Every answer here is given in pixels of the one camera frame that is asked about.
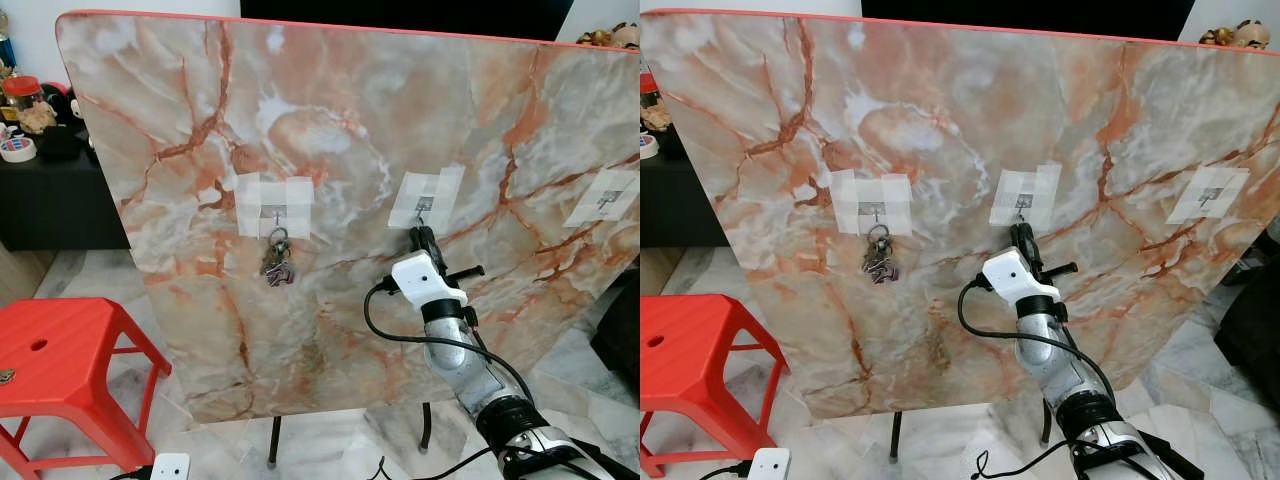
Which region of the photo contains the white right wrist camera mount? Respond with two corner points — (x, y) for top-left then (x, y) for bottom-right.
(390, 251), (470, 310)
(980, 247), (1060, 307)

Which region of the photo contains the silver key bunch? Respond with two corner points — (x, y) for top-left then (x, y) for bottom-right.
(259, 226), (299, 290)
(861, 222), (900, 286)

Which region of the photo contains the gold brown figurine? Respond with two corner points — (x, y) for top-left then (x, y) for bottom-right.
(1199, 19), (1274, 50)
(577, 21), (641, 50)

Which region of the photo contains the clear jar red lid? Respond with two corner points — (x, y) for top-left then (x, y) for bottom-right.
(0, 75), (57, 137)
(640, 71), (674, 134)

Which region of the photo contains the black round plush toy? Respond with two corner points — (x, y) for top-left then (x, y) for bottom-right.
(45, 84), (87, 127)

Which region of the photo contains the red plastic stool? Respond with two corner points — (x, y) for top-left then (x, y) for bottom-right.
(0, 296), (174, 480)
(640, 292), (792, 479)

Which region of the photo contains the black loose cable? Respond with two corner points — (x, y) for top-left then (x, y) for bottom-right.
(364, 444), (503, 480)
(969, 439), (1083, 480)

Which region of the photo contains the black tv console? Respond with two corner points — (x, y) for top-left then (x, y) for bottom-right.
(0, 140), (132, 252)
(640, 148), (732, 250)

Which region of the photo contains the clear taped wall hook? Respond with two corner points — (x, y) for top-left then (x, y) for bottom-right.
(562, 167), (641, 230)
(987, 161), (1064, 230)
(387, 164), (467, 234)
(234, 171), (315, 242)
(829, 167), (914, 238)
(1164, 164), (1252, 227)

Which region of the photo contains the marble folding table red rim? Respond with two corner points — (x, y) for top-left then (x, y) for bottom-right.
(640, 7), (1280, 464)
(54, 9), (641, 470)

